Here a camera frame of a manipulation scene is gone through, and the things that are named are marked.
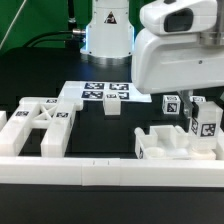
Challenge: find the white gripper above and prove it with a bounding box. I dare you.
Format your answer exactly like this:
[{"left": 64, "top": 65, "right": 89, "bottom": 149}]
[{"left": 131, "top": 0, "right": 224, "bottom": 119}]

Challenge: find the white chair seat part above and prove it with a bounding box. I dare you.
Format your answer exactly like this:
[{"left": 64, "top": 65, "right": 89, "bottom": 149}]
[{"left": 134, "top": 125, "right": 216, "bottom": 160}]

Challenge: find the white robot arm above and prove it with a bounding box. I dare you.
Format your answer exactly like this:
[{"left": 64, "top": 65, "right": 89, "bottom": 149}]
[{"left": 81, "top": 0, "right": 224, "bottom": 94}]

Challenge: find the white cube far marker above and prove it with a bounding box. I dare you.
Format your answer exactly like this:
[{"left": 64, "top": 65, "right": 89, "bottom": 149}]
[{"left": 190, "top": 96, "right": 206, "bottom": 102}]

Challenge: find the white cube marker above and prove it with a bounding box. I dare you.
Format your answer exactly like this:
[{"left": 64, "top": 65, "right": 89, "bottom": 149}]
[
  {"left": 162, "top": 95, "right": 181, "bottom": 114},
  {"left": 190, "top": 96, "right": 206, "bottom": 102}
]

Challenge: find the white cube near marker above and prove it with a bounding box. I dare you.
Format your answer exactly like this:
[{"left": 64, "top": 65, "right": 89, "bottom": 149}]
[{"left": 162, "top": 95, "right": 181, "bottom": 114}]

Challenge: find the white right fence bar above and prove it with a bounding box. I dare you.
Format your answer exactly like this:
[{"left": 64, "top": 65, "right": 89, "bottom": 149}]
[{"left": 215, "top": 130, "right": 224, "bottom": 160}]

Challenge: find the white fence bar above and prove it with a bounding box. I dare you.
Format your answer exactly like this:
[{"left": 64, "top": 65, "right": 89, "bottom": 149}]
[
  {"left": 0, "top": 157, "right": 224, "bottom": 187},
  {"left": 215, "top": 130, "right": 224, "bottom": 160}
]

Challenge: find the white front fence bar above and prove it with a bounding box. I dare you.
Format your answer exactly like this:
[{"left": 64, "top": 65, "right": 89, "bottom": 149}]
[{"left": 0, "top": 157, "right": 224, "bottom": 187}]

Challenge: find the white left fence block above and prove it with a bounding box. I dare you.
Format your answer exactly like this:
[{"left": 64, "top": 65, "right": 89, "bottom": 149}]
[{"left": 0, "top": 111, "right": 7, "bottom": 131}]

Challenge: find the white diagonal rod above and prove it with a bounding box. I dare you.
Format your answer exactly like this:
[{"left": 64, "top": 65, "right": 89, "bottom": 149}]
[{"left": 0, "top": 0, "right": 27, "bottom": 51}]

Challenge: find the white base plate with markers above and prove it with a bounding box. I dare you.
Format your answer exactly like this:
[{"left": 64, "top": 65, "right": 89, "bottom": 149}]
[{"left": 59, "top": 81, "right": 152, "bottom": 103}]

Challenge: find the black cable connector post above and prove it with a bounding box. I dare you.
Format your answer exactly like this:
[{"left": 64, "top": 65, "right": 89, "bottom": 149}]
[{"left": 65, "top": 0, "right": 86, "bottom": 50}]

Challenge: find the white chair back frame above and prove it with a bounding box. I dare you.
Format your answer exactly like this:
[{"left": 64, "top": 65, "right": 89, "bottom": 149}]
[{"left": 0, "top": 97, "right": 83, "bottom": 158}]

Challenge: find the black cable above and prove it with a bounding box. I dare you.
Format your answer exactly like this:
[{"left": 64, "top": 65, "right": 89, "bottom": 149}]
[{"left": 23, "top": 30, "right": 75, "bottom": 48}]

